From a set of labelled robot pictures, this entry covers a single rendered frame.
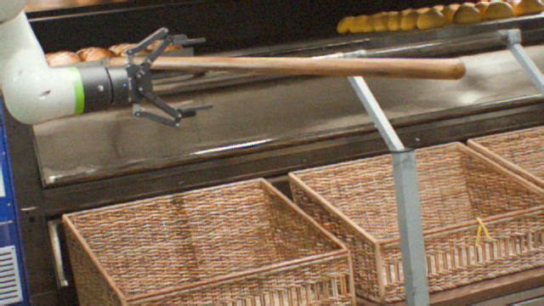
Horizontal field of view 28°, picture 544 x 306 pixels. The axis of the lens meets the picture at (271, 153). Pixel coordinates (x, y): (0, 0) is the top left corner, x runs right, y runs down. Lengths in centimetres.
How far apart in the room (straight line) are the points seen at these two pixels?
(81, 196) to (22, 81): 75
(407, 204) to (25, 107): 89
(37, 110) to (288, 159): 105
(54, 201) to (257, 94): 62
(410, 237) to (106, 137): 83
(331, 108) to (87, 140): 69
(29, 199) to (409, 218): 94
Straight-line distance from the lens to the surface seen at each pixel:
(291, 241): 278
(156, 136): 280
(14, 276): 272
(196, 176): 285
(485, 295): 265
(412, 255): 246
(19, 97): 207
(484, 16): 352
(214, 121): 286
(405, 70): 163
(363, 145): 305
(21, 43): 215
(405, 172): 242
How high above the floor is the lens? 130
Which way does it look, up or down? 8 degrees down
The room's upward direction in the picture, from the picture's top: 7 degrees counter-clockwise
